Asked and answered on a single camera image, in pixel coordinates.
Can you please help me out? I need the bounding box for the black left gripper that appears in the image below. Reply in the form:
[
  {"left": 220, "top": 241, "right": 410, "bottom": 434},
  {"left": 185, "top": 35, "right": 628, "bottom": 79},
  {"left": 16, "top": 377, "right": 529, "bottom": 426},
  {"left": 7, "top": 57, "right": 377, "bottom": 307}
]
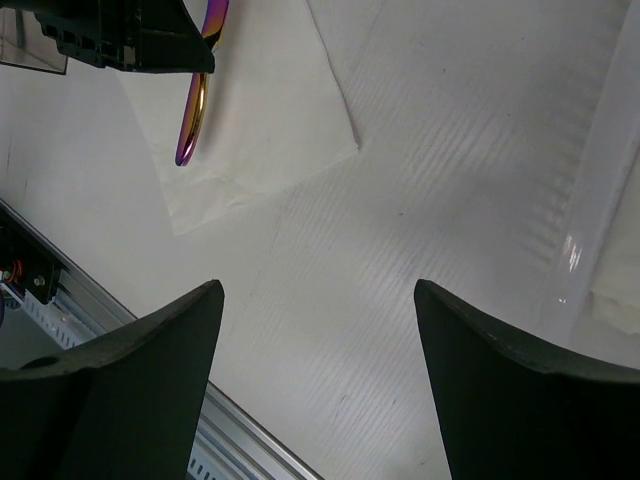
[{"left": 1, "top": 0, "right": 215, "bottom": 74}]

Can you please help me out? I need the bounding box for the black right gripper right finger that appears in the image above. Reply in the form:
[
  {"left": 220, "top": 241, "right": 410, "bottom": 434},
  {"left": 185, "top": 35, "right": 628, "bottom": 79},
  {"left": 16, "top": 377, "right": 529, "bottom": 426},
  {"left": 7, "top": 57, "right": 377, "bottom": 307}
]
[{"left": 414, "top": 280, "right": 639, "bottom": 479}]

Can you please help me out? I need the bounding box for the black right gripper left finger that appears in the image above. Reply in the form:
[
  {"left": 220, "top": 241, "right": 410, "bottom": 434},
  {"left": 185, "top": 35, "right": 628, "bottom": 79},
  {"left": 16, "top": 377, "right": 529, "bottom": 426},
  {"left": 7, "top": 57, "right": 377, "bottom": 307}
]
[{"left": 0, "top": 278, "right": 225, "bottom": 480}]

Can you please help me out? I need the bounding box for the iridescent rainbow steak knife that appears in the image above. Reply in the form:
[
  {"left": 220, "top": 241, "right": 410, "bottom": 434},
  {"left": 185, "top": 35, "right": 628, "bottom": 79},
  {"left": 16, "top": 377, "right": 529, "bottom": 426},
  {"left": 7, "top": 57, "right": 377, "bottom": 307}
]
[{"left": 175, "top": 0, "right": 230, "bottom": 167}]

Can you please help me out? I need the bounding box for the white paper napkin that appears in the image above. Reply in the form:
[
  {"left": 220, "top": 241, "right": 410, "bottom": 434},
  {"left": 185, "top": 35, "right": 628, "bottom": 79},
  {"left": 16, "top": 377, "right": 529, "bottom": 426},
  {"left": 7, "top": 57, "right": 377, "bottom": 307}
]
[{"left": 119, "top": 1, "right": 358, "bottom": 235}]

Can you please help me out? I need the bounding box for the clear acrylic tray box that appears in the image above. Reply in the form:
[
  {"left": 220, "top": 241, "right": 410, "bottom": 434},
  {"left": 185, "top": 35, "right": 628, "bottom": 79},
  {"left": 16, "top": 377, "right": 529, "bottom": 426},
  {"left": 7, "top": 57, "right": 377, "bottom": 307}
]
[{"left": 0, "top": 8, "right": 68, "bottom": 75}]

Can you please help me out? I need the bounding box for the white perforated plastic basket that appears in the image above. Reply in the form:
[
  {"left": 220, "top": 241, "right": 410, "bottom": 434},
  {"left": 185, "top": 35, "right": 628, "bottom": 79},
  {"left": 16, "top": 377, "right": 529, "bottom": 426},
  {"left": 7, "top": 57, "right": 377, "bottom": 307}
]
[{"left": 536, "top": 1, "right": 639, "bottom": 367}]

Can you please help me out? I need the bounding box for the aluminium front rail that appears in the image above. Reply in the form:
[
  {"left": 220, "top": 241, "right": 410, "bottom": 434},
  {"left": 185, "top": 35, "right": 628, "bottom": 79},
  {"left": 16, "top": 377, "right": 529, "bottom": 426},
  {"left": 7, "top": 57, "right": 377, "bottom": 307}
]
[{"left": 1, "top": 207, "right": 315, "bottom": 479}]

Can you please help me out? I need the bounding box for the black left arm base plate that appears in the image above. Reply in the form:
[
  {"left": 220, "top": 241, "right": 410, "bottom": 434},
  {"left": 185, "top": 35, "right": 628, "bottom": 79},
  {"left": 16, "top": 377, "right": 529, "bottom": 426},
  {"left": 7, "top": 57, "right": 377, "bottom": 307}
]
[{"left": 1, "top": 207, "right": 62, "bottom": 305}]

